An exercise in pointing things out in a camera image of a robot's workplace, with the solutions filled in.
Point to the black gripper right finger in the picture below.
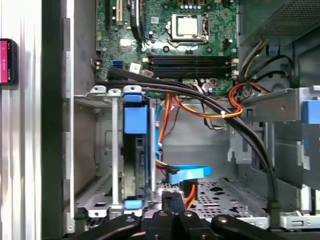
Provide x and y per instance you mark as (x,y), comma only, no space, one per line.
(190,225)

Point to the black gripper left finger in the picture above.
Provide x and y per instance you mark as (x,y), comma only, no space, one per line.
(161,225)

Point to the hard disk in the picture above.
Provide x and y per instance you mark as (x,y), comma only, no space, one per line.
(135,120)

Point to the metal disk bay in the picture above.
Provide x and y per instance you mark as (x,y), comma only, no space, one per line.
(114,150)

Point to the metal optical drive bay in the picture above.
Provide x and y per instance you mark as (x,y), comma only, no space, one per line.
(275,105)

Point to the black PC case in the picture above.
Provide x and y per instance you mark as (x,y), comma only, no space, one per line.
(51,125)

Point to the black RAM slot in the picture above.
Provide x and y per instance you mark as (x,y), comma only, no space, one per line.
(190,68)
(190,63)
(190,74)
(190,57)

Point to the blue drive latch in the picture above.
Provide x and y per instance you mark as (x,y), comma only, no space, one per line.
(311,112)

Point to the blue SATA port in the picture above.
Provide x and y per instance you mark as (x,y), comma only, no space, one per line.
(118,63)

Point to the green motherboard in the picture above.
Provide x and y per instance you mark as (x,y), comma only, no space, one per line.
(217,45)

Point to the CPU socket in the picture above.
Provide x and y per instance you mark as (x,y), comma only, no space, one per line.
(186,41)

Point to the silver CPU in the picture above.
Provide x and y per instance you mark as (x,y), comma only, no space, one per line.
(189,26)

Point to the black graphics card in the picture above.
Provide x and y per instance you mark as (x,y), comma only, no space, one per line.
(135,20)

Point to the white expansion slot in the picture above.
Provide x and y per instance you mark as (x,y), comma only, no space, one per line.
(119,12)

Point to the black device pink screen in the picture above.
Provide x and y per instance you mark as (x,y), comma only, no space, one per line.
(6,61)

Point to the grey power supply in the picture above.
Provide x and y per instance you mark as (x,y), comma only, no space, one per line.
(287,17)

